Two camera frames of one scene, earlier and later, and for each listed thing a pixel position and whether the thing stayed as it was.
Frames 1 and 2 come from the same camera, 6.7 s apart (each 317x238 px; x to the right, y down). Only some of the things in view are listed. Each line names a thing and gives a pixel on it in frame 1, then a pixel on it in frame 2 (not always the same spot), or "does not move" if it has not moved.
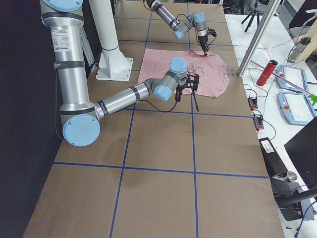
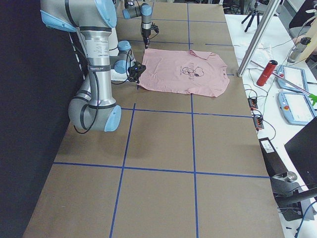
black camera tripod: [253, 13] does not move
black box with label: [275, 165] does not move
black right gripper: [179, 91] to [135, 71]
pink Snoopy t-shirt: [213, 78] does not move
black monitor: [302, 150] does not move
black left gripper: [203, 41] to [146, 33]
